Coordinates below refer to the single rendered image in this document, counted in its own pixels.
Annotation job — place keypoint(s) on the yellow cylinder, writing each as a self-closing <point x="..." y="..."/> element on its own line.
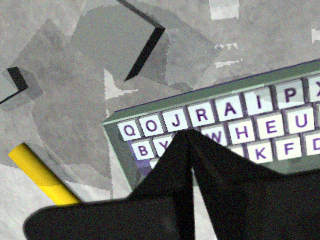
<point x="42" y="175"/>

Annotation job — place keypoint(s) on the grey keyboard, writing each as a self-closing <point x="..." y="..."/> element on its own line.
<point x="271" y="118"/>

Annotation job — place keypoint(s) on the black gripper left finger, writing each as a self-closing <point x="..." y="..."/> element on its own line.
<point x="161" y="207"/>

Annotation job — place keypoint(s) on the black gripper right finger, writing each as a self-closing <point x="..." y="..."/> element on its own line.
<point x="245" y="200"/>

